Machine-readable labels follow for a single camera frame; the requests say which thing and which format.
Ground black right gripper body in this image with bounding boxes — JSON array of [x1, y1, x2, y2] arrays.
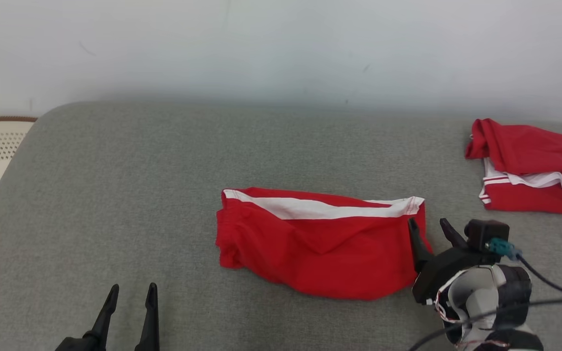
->
[[412, 246, 494, 305]]

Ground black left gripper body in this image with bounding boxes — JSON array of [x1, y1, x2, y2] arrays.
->
[[56, 332, 97, 351]]

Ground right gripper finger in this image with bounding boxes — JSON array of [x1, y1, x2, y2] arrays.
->
[[440, 218, 468, 249], [407, 218, 435, 273]]

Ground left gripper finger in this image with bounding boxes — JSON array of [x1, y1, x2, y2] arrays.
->
[[86, 284, 120, 351], [135, 283, 160, 351]]

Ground red shorts with white stripe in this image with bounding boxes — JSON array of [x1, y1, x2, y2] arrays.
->
[[215, 187, 431, 300]]

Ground red basketball jersey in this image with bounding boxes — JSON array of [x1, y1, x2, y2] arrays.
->
[[465, 118, 562, 218]]

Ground thin white red wire bundle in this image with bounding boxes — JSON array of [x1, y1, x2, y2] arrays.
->
[[434, 282, 463, 325]]

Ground black cable with teal connector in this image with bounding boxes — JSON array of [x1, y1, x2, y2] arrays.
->
[[488, 238, 562, 299]]

